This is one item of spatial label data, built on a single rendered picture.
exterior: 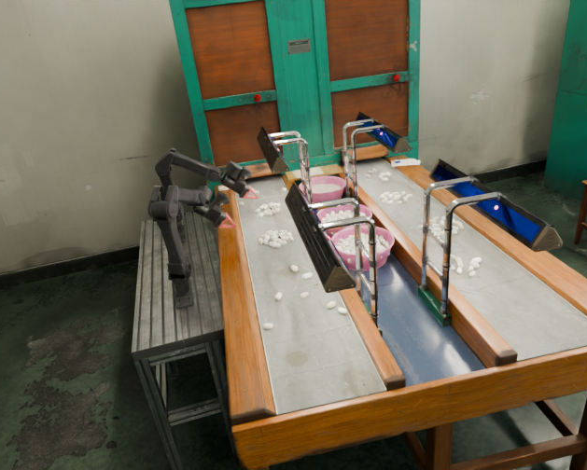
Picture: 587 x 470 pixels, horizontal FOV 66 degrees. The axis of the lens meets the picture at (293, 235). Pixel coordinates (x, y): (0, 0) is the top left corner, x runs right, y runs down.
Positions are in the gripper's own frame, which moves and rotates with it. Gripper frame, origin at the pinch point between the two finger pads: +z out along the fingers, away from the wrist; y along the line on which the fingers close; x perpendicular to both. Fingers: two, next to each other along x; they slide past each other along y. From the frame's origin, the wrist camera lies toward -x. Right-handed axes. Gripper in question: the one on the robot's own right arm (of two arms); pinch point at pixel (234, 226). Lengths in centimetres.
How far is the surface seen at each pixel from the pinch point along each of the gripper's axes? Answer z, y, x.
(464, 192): 41, -62, -69
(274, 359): 9, -84, 3
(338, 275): 0, -99, -35
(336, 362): 22, -91, -8
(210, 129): -22, 78, -20
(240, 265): 3.3, -27.3, 4.5
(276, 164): 0.0, -1.9, -34.6
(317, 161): 44, 76, -38
